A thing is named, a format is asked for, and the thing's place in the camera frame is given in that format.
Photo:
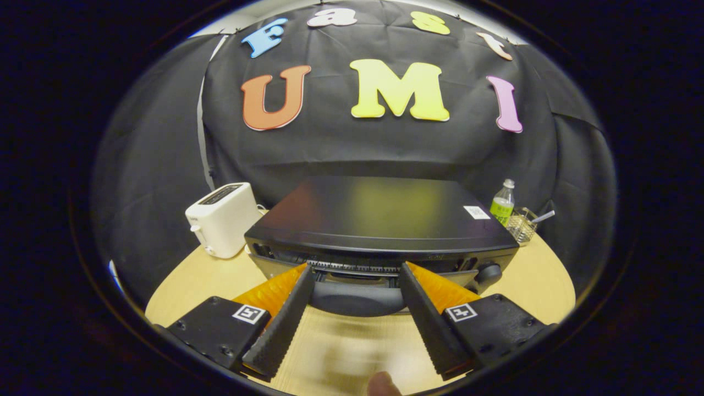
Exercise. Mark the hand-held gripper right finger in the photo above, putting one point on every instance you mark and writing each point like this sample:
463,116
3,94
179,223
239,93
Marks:
429,330

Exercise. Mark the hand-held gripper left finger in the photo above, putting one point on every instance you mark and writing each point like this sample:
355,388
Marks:
283,330

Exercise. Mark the green label plastic bottle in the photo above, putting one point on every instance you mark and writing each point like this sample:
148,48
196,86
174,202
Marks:
502,206

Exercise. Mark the silver spoon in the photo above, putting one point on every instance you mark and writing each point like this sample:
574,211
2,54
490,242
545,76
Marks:
544,216

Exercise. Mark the black toaster oven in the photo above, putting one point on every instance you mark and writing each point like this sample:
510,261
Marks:
379,214

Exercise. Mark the white pop-up toaster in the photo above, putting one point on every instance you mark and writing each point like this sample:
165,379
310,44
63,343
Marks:
223,223

